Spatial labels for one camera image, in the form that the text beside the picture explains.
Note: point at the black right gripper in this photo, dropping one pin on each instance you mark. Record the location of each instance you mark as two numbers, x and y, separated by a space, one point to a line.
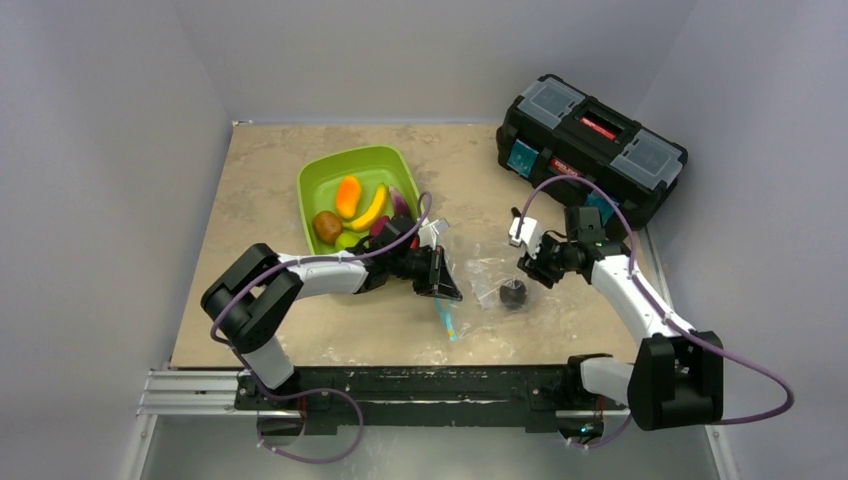
538 263

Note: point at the orange fake mango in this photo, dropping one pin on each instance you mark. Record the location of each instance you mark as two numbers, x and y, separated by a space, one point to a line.
347 197

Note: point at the yellow fake banana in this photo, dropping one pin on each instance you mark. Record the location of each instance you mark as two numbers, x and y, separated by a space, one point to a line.
374 211

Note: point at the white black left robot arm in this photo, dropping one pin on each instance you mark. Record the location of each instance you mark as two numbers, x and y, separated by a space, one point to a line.
248 302

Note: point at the magenta fake sweet potato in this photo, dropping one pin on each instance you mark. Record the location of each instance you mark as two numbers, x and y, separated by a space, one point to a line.
378 225

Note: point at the clear zip top bag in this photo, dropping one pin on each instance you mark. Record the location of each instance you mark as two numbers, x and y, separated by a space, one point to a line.
479 268

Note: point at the dark fake fruit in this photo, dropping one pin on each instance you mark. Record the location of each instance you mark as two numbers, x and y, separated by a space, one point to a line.
513 294

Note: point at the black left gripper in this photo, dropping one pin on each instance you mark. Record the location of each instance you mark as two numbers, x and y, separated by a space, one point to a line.
437 281

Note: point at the aluminium frame rail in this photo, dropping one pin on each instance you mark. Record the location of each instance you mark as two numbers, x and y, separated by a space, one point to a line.
188 428

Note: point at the brown fake kiwi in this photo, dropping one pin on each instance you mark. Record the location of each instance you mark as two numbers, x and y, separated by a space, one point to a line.
327 226

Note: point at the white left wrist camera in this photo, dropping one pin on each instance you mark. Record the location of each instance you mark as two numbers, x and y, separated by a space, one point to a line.
430 231

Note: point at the green plastic tray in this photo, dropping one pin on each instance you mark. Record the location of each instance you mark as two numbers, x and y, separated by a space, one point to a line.
317 183

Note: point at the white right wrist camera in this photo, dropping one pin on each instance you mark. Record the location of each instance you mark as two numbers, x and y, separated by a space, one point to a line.
525 233

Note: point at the green fake pear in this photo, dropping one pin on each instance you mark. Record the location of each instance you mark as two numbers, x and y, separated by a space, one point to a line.
346 240

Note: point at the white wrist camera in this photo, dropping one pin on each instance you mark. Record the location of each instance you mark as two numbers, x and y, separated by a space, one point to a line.
430 231
525 233

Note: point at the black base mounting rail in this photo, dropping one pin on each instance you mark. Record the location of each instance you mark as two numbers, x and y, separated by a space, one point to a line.
535 398

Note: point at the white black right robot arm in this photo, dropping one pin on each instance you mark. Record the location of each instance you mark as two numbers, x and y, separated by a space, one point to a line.
677 377

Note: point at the purple fake eggplant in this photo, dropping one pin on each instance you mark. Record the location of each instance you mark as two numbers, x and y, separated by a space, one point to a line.
400 206

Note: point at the black toolbox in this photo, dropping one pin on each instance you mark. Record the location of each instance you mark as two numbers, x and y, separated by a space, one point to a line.
604 158

